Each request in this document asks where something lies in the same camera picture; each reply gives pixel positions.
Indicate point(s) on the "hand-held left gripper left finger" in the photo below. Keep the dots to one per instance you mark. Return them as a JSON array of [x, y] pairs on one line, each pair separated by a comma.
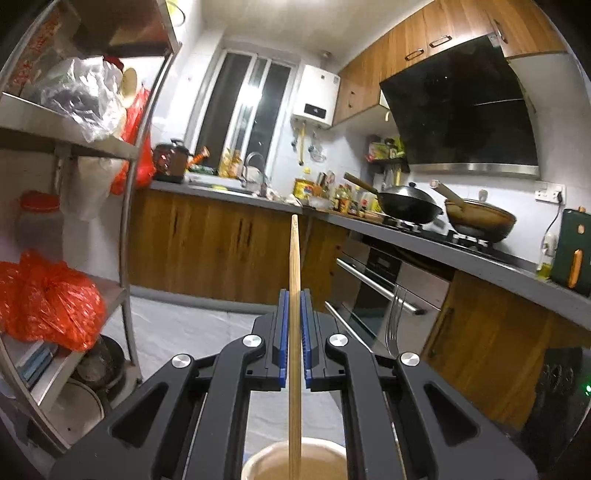
[[284, 341]]

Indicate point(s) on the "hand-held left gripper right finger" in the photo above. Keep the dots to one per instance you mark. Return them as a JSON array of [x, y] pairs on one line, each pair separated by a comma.
[[306, 341]]

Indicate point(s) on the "bamboo chopstick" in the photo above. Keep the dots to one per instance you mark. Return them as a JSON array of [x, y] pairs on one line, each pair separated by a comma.
[[294, 277]]

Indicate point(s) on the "beige ceramic cup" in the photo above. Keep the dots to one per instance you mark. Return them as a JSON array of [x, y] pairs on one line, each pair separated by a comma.
[[321, 461]]

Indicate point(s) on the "built-in steel oven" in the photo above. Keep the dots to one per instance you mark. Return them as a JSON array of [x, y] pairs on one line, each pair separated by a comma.
[[369, 286]]

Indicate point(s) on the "short wooden base cabinet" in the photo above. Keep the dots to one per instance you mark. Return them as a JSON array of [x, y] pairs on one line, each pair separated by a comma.
[[489, 337]]

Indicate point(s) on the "long wooden base cabinet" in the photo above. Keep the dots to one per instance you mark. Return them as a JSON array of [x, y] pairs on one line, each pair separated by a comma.
[[203, 249]]

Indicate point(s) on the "small oil bottle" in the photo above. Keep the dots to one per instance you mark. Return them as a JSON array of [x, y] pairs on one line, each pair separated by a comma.
[[545, 267]]

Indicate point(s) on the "row of condiment bottles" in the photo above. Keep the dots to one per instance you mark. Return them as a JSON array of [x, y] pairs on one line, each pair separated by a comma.
[[355, 203]]

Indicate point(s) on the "green air fryer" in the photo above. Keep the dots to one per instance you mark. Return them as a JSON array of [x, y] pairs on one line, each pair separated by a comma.
[[568, 249]]

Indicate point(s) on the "yellow cooking oil bottle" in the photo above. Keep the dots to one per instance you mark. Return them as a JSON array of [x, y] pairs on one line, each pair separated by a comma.
[[305, 189]]

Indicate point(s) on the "black wok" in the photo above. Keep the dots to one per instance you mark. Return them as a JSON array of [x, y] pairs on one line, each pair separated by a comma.
[[408, 205]]

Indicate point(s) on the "grey kitchen countertop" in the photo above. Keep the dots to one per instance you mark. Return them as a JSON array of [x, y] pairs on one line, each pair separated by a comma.
[[461, 258]]

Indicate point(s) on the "steel faucet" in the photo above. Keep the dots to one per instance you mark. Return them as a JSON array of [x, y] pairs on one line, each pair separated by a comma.
[[256, 173]]

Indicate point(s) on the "metal shelf rack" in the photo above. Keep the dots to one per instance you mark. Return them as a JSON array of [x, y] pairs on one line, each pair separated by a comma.
[[125, 272]]

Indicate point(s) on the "black gas stove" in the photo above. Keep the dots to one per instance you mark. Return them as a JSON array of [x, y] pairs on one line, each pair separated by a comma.
[[471, 247]]

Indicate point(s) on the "yellow snack packages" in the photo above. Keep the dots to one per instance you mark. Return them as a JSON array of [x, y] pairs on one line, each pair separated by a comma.
[[230, 164]]

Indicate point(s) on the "black pot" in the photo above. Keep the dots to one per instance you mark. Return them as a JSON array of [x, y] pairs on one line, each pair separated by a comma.
[[99, 364]]

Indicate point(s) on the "brown wok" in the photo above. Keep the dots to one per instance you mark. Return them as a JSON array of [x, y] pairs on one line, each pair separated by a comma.
[[482, 224]]

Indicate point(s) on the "yellow gas pipe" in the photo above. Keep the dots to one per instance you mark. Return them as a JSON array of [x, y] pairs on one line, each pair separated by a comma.
[[301, 145]]

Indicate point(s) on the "red electric pot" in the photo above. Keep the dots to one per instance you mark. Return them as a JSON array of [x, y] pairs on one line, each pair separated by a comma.
[[170, 161]]

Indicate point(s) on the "white pot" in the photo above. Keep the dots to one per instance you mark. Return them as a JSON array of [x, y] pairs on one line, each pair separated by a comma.
[[74, 410]]

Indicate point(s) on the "kitchen window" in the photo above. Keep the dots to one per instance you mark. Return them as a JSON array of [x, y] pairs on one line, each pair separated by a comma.
[[244, 110]]

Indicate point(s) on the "large red plastic bag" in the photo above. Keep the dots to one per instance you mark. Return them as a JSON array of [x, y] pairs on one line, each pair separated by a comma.
[[51, 304]]

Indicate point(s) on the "white water heater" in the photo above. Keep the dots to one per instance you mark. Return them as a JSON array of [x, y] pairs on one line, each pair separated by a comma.
[[316, 94]]

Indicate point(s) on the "hanging red plastic bag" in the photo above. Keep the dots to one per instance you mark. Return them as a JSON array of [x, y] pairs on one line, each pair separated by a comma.
[[138, 124]]

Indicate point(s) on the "plastic jar with red lid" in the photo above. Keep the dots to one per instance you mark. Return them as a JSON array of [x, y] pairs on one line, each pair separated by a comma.
[[39, 217]]

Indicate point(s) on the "black range hood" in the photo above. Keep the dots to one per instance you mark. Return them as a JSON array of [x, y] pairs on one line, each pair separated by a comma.
[[461, 110]]

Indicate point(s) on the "beige round lid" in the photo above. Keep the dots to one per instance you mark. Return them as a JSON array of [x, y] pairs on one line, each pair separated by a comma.
[[129, 83]]

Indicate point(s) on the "clear plastic bag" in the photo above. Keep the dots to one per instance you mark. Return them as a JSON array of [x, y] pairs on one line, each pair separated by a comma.
[[83, 97]]

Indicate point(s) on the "cardboard box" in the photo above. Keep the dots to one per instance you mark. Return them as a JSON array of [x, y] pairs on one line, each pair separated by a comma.
[[120, 23]]

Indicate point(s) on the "white wall socket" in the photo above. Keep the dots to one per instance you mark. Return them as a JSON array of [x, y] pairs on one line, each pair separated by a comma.
[[549, 191]]

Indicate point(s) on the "wall spice shelf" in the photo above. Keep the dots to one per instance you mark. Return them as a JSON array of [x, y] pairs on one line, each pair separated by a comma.
[[388, 150]]

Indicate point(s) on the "wooden wall cabinets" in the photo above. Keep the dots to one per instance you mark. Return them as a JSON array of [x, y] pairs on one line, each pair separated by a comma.
[[406, 37]]

